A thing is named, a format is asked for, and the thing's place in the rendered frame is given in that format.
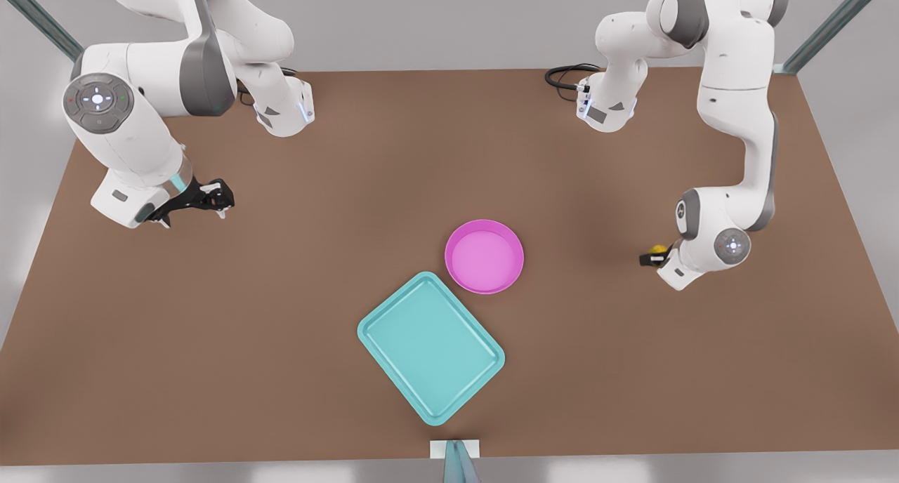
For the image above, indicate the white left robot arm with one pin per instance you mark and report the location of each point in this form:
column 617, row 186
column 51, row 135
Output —
column 737, row 104

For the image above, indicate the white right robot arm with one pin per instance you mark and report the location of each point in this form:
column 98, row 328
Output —
column 133, row 139

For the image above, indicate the teal rectangular tray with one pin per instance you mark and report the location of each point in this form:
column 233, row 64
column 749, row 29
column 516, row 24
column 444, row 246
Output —
column 430, row 347

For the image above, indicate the pink round plate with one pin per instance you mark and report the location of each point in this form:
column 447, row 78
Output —
column 484, row 256

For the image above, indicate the silver frame post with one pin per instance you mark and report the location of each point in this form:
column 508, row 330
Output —
column 832, row 23
column 42, row 18
column 458, row 462

